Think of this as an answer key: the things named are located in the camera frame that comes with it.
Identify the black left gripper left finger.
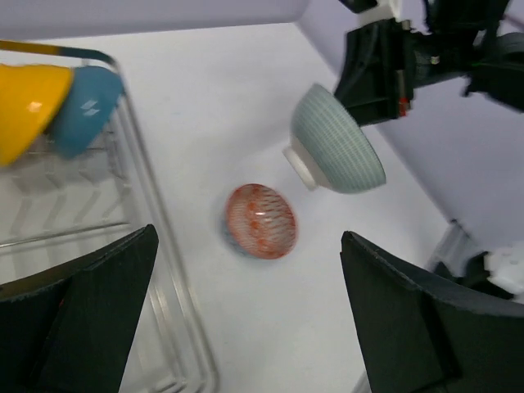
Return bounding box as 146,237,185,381
1,224,159,392

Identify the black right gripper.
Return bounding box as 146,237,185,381
334,19,471,125

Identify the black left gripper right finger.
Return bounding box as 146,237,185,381
341,232,523,392

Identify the pale green ribbed bowl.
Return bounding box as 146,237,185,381
283,84,386,194

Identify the blue white orange bowl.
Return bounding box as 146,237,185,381
224,183,298,260

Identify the yellow plastic bowl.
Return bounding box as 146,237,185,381
1,64,74,166

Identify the blue ceramic bowl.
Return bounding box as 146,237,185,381
48,65,124,159

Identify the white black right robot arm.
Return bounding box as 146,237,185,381
335,1,523,292

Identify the metal wire dish rack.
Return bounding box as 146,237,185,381
1,41,219,392

